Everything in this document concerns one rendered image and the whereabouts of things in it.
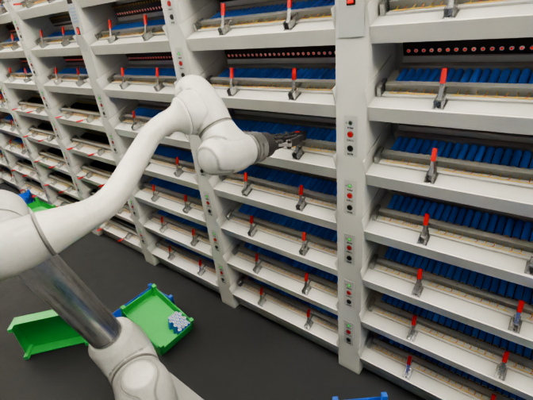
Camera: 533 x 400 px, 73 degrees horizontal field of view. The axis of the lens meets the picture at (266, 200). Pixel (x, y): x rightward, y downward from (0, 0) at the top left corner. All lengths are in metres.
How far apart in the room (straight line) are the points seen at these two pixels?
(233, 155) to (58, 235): 0.43
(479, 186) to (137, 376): 1.05
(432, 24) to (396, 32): 0.08
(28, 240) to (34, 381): 1.30
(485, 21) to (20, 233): 1.04
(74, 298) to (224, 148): 0.58
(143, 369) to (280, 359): 0.73
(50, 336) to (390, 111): 1.87
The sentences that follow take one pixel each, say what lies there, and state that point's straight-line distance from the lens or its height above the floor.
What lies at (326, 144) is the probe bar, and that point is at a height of 0.95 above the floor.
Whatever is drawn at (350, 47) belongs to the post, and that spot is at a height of 1.26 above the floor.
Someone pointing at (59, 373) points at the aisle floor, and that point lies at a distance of 2.05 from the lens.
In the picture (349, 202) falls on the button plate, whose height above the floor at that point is 0.79.
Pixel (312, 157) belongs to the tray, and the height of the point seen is 0.91.
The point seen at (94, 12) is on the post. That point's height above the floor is 1.44.
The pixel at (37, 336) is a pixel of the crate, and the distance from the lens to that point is 2.21.
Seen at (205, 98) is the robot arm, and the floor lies 1.18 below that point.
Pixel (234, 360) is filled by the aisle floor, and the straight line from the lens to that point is 1.77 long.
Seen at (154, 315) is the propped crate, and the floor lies 0.07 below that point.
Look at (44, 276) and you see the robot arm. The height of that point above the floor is 0.82.
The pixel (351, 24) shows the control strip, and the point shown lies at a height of 1.31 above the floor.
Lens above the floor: 1.35
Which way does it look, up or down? 27 degrees down
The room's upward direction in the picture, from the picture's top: 6 degrees counter-clockwise
